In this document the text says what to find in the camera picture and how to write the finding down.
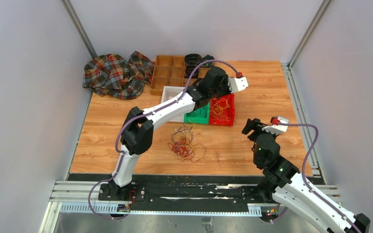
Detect yellow wires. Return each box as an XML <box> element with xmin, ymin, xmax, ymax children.
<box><xmin>210</xmin><ymin>97</ymin><xmax>232</xmax><ymax>122</ymax></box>
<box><xmin>180</xmin><ymin>118</ymin><xmax>202</xmax><ymax>144</ymax></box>

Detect purple wires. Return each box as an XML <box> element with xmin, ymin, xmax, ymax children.
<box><xmin>170</xmin><ymin>123</ymin><xmax>202</xmax><ymax>145</ymax></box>
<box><xmin>189</xmin><ymin>107</ymin><xmax>209</xmax><ymax>119</ymax></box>

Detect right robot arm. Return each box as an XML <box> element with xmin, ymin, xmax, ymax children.
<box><xmin>242</xmin><ymin>116</ymin><xmax>371</xmax><ymax>233</ymax></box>

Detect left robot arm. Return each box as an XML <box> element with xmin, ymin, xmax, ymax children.
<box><xmin>110</xmin><ymin>67</ymin><xmax>237</xmax><ymax>200</ymax></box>

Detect red plastic bin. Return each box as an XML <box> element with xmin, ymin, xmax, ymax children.
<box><xmin>209</xmin><ymin>94</ymin><xmax>236</xmax><ymax>126</ymax></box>

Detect green plastic bin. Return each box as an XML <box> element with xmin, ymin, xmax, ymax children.
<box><xmin>184</xmin><ymin>103</ymin><xmax>210</xmax><ymax>125</ymax></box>

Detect rolled teal yellow tie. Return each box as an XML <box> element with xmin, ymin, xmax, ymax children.
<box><xmin>200</xmin><ymin>54</ymin><xmax>215</xmax><ymax>68</ymax></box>

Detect rolled orange spotted tie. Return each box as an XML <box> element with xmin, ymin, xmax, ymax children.
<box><xmin>184</xmin><ymin>65</ymin><xmax>200</xmax><ymax>79</ymax></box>

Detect rolled dark tie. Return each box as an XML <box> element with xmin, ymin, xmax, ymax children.
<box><xmin>184</xmin><ymin>53</ymin><xmax>202</xmax><ymax>66</ymax></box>

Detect white plastic bin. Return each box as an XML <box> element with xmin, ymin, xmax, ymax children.
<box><xmin>161</xmin><ymin>86</ymin><xmax>185</xmax><ymax>123</ymax></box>

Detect wooden compartment tray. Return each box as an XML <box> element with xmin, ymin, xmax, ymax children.
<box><xmin>150</xmin><ymin>55</ymin><xmax>215</xmax><ymax>96</ymax></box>

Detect plaid cloth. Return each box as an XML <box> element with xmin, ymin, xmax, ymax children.
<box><xmin>82</xmin><ymin>51</ymin><xmax>155</xmax><ymax>100</ymax></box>

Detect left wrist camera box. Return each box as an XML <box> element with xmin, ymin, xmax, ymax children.
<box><xmin>228</xmin><ymin>77</ymin><xmax>249</xmax><ymax>93</ymax></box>

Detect purple wires in green bin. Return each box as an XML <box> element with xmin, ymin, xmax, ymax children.
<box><xmin>189</xmin><ymin>107</ymin><xmax>209</xmax><ymax>119</ymax></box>

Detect tangled red wires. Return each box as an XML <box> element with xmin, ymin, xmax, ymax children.
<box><xmin>168</xmin><ymin>136</ymin><xmax>207</xmax><ymax>164</ymax></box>

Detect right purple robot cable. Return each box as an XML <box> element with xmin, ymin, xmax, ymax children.
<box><xmin>278</xmin><ymin>123</ymin><xmax>364</xmax><ymax>233</ymax></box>

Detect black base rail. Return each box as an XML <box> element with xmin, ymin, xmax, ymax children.
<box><xmin>69</xmin><ymin>173</ymin><xmax>277</xmax><ymax>213</ymax></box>

